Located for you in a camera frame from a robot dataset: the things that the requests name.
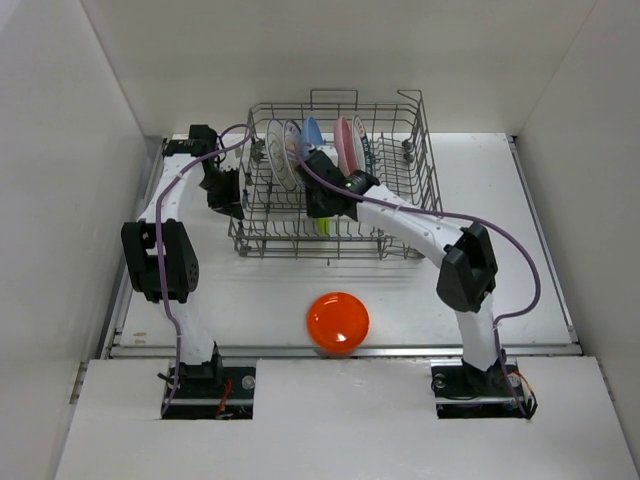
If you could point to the white patterned plate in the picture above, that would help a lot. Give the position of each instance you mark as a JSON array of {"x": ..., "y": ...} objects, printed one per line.
[{"x": 277, "y": 158}]

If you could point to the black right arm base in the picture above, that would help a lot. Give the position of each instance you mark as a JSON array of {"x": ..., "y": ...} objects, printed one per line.
[{"x": 461, "y": 392}]

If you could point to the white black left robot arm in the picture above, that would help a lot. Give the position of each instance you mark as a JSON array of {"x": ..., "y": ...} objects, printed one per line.
[{"x": 160, "y": 258}]

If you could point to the blue plastic plate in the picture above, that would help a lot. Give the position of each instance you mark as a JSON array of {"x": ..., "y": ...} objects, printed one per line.
[{"x": 311, "y": 134}]

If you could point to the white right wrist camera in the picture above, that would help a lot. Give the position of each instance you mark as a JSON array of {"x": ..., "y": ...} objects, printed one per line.
[{"x": 328, "y": 150}]

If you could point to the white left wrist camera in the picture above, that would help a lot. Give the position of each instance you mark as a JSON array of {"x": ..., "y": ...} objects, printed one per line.
[{"x": 232, "y": 159}]

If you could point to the grey wire dish rack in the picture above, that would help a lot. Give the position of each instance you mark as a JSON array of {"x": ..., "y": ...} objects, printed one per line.
[{"x": 275, "y": 222}]

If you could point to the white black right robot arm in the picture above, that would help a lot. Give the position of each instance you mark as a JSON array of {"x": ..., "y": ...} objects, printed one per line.
[{"x": 464, "y": 256}]

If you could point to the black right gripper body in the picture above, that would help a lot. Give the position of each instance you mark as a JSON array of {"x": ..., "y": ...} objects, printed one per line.
[{"x": 316, "y": 205}]

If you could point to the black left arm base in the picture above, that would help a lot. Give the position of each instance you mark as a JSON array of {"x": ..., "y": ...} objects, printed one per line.
[{"x": 210, "y": 391}]

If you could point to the orange plastic plate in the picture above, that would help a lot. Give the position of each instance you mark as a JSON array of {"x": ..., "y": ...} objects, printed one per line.
[{"x": 337, "y": 323}]

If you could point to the white plate teal rim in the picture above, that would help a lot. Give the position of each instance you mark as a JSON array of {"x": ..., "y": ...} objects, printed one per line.
[{"x": 365, "y": 158}]

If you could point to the pink plastic plate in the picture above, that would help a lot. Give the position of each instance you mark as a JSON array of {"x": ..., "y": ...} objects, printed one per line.
[{"x": 349, "y": 160}]

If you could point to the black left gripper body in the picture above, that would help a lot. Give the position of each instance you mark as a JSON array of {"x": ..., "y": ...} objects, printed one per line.
[{"x": 221, "y": 189}]

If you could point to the lime green plastic plate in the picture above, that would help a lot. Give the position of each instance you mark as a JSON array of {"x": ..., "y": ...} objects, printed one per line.
[{"x": 323, "y": 226}]

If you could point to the white plate colourful print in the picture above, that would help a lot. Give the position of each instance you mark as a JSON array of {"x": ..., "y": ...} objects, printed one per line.
[{"x": 292, "y": 146}]

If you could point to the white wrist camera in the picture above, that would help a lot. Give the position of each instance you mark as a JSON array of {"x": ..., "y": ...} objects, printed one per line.
[
  {"x": 328, "y": 150},
  {"x": 232, "y": 159}
]

